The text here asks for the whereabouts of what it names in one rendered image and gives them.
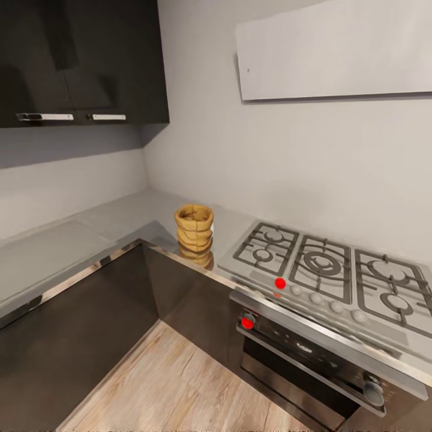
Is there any popcorn bag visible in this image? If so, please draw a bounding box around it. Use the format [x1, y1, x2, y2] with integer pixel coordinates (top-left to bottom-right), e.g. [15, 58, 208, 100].
[175, 204, 214, 252]

